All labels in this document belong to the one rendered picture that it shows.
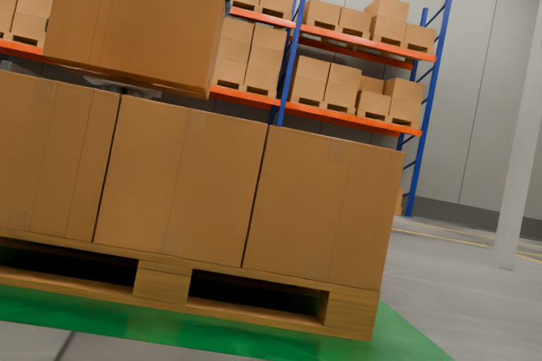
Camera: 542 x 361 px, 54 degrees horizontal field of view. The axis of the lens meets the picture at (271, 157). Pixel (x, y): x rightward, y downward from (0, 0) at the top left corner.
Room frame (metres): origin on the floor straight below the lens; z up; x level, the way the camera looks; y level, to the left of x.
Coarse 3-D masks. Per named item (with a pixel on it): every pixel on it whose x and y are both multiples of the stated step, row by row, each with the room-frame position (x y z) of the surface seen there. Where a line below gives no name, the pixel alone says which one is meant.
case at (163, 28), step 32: (64, 0) 1.95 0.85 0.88; (96, 0) 1.96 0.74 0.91; (128, 0) 1.97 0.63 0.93; (160, 0) 1.98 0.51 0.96; (192, 0) 1.99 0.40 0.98; (224, 0) 2.16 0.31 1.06; (64, 32) 1.95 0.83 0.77; (96, 32) 1.96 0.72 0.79; (128, 32) 1.97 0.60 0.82; (160, 32) 1.98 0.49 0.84; (192, 32) 1.99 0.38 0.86; (64, 64) 2.10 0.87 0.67; (96, 64) 1.96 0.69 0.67; (128, 64) 1.97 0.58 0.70; (160, 64) 1.98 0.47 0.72; (192, 64) 1.99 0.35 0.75; (192, 96) 2.33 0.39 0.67
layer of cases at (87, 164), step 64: (0, 128) 1.38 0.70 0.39; (64, 128) 1.40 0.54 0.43; (128, 128) 1.42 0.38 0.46; (192, 128) 1.44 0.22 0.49; (256, 128) 1.46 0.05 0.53; (0, 192) 1.38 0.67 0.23; (64, 192) 1.40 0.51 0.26; (128, 192) 1.42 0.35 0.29; (192, 192) 1.44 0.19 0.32; (256, 192) 1.46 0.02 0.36; (320, 192) 1.48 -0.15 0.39; (384, 192) 1.51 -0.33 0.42; (192, 256) 1.45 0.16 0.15; (256, 256) 1.47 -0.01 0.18; (320, 256) 1.49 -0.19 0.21; (384, 256) 1.51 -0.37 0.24
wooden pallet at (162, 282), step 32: (96, 256) 1.83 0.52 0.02; (128, 256) 1.42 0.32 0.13; (160, 256) 1.43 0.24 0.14; (32, 288) 1.40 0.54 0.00; (64, 288) 1.41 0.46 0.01; (96, 288) 1.44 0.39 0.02; (128, 288) 1.50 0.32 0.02; (160, 288) 1.44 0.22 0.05; (288, 288) 1.91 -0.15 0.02; (320, 288) 1.49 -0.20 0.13; (352, 288) 1.50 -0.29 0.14; (256, 320) 1.47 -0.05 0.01; (288, 320) 1.49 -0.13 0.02; (320, 320) 1.53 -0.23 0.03; (352, 320) 1.50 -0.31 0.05
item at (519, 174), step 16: (528, 64) 4.19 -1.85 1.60; (528, 80) 4.16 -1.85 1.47; (528, 96) 4.12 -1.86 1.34; (528, 112) 4.09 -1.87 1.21; (528, 128) 4.09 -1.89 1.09; (528, 144) 4.10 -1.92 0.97; (512, 160) 4.17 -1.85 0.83; (528, 160) 4.10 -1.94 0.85; (512, 176) 4.13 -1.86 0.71; (528, 176) 4.10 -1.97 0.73; (512, 192) 4.09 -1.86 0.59; (512, 208) 4.09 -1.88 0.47; (512, 224) 4.10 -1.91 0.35; (496, 240) 4.18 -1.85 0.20; (512, 240) 4.10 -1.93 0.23; (496, 256) 4.14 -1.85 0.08; (512, 256) 4.10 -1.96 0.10
